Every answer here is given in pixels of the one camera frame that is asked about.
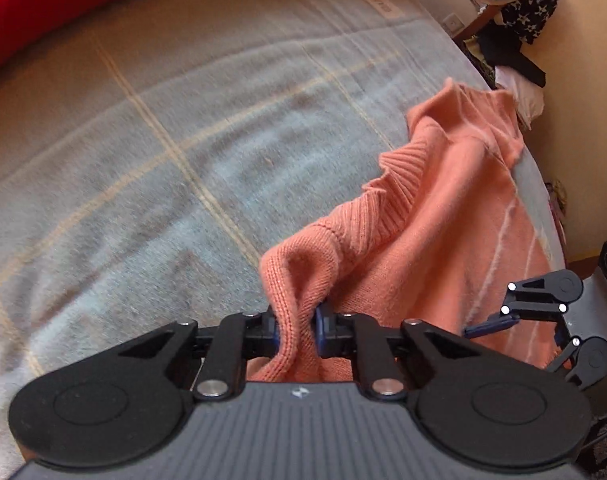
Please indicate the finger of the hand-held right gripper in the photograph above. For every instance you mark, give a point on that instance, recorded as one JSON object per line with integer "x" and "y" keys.
{"x": 566, "y": 357}
{"x": 488, "y": 327}

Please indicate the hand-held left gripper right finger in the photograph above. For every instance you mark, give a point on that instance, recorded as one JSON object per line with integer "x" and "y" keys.
{"x": 319, "y": 334}

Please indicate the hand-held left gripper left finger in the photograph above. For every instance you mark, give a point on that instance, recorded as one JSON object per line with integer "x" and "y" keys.
{"x": 272, "y": 335}

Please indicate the pink striped knit sweater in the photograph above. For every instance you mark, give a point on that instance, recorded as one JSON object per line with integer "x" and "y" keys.
{"x": 433, "y": 235}

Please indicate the grey-blue plaid bed sheet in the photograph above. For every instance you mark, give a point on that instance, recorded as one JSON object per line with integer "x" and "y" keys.
{"x": 133, "y": 160}

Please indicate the white folded cloth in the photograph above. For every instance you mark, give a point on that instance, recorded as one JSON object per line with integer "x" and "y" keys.
{"x": 526, "y": 100}

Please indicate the black folded cloth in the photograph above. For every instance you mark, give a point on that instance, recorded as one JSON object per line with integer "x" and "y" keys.
{"x": 513, "y": 57}

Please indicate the wooden chair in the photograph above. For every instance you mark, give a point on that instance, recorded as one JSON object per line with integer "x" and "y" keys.
{"x": 478, "y": 22}

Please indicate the red quilt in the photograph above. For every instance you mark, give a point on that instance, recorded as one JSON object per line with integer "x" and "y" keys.
{"x": 33, "y": 0}

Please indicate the white wall socket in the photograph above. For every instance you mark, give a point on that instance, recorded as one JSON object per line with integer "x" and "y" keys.
{"x": 454, "y": 25}

